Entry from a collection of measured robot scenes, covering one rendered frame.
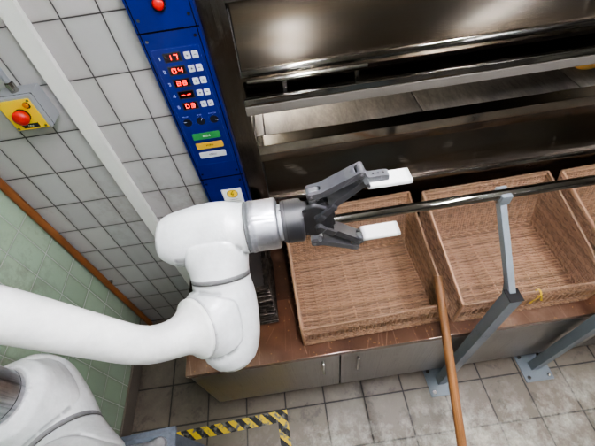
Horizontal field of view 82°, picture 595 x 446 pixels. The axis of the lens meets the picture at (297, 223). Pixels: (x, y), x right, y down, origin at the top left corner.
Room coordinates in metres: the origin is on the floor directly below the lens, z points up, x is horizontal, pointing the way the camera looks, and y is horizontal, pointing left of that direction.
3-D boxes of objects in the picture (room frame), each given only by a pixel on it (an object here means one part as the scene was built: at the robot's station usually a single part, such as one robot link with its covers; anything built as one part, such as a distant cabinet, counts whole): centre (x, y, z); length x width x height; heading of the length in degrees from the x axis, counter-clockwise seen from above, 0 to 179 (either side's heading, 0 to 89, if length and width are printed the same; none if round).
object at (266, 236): (0.38, 0.06, 1.48); 0.09 x 0.06 x 0.09; 0
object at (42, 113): (0.94, 0.70, 1.46); 0.10 x 0.07 x 0.10; 90
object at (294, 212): (0.38, -0.02, 1.48); 0.09 x 0.07 x 0.08; 90
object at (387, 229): (0.38, -0.15, 1.41); 0.07 x 0.03 x 0.01; 90
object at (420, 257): (0.72, -0.22, 0.72); 0.56 x 0.49 x 0.28; 92
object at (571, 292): (0.73, -0.81, 0.72); 0.56 x 0.49 x 0.28; 91
